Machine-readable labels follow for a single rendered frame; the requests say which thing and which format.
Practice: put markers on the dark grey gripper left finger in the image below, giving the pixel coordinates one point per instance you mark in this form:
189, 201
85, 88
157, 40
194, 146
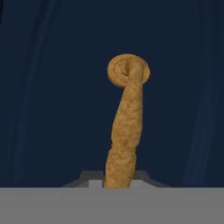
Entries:
87, 179

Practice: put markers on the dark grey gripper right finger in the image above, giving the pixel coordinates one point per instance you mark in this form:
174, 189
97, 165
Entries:
144, 178

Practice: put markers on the dark blue drawer front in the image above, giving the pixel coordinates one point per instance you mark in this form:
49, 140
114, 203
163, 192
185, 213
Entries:
58, 87

